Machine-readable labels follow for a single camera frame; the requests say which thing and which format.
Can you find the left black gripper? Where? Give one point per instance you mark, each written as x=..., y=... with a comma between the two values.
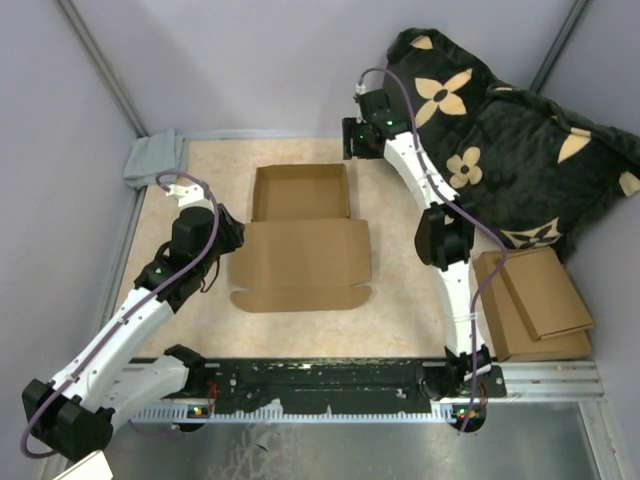
x=232, y=229

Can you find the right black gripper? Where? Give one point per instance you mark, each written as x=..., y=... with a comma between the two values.
x=350, y=128

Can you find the brown cardboard box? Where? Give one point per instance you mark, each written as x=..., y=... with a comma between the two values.
x=303, y=251

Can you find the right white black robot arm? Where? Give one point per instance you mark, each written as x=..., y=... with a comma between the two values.
x=443, y=239

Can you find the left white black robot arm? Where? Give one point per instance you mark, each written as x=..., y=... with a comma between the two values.
x=80, y=408

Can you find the upper folded cardboard box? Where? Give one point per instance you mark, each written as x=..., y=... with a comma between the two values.
x=544, y=295

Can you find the folded cardboard box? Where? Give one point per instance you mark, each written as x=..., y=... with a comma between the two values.
x=510, y=339
x=544, y=295

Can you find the lower folded cardboard box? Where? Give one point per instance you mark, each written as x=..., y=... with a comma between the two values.
x=510, y=339

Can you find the grey folded cloth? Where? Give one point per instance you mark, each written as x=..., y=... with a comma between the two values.
x=154, y=154

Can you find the black floral plush pillow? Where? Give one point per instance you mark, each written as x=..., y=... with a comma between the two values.
x=537, y=174

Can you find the white paper corner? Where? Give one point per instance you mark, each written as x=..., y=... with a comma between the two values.
x=93, y=467

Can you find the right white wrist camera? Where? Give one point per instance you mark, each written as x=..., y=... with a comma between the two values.
x=361, y=91

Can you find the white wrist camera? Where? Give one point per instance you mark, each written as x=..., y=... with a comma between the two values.
x=189, y=196
x=361, y=91

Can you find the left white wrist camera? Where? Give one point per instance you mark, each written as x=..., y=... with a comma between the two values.
x=189, y=196

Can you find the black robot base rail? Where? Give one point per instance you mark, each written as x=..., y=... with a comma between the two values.
x=365, y=385

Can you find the grey slotted cable duct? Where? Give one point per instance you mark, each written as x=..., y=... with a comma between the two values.
x=191, y=413

